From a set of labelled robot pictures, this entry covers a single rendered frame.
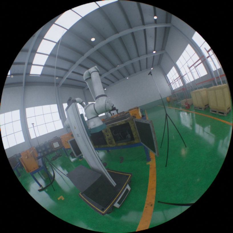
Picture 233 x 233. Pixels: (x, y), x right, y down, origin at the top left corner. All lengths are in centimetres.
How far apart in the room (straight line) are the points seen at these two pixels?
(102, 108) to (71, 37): 781
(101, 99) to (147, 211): 173
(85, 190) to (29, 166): 296
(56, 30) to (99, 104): 765
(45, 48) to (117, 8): 671
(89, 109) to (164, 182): 172
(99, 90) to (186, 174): 201
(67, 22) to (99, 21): 253
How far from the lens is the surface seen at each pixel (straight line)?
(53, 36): 809
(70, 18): 762
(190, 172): 175
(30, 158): 352
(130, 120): 152
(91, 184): 90
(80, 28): 790
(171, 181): 163
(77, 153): 226
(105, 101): 77
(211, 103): 459
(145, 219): 144
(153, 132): 92
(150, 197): 151
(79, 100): 172
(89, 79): 116
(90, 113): 83
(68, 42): 839
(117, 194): 131
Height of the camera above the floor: 144
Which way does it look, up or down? 2 degrees down
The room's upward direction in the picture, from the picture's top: 20 degrees counter-clockwise
